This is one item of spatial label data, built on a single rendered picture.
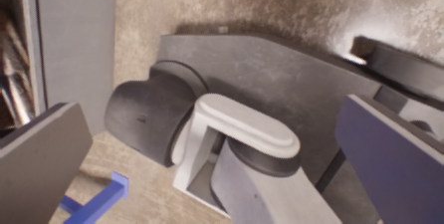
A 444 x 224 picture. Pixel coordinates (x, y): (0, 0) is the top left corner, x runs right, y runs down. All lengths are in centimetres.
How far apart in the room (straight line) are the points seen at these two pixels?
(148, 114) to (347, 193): 45
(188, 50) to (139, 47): 32
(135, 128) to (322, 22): 51
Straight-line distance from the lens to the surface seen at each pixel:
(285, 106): 53
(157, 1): 81
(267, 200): 36
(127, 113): 47
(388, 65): 54
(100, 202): 113
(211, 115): 40
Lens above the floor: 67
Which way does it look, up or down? 63 degrees down
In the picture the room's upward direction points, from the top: 132 degrees counter-clockwise
